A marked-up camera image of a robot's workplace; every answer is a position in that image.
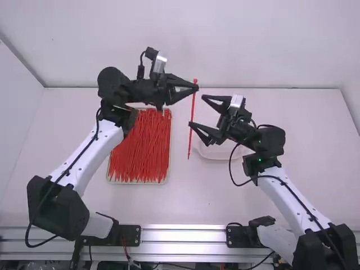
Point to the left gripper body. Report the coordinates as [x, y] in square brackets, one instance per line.
[146, 91]

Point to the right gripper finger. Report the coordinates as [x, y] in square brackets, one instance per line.
[208, 133]
[218, 101]

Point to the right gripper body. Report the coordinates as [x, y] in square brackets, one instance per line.
[234, 123]

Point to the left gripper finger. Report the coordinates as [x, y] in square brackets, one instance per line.
[180, 97]
[180, 81]

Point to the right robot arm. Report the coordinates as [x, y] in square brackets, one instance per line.
[292, 194]

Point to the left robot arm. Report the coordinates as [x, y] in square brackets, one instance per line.
[84, 152]

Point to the white dish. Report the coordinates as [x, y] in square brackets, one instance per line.
[216, 153]

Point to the pale tray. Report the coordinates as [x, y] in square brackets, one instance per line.
[140, 182]

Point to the silver rails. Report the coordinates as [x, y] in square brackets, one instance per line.
[182, 239]

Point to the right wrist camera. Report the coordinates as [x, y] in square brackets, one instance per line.
[238, 102]

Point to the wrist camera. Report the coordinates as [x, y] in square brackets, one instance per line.
[238, 102]
[158, 63]

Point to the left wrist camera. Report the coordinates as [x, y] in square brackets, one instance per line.
[158, 63]

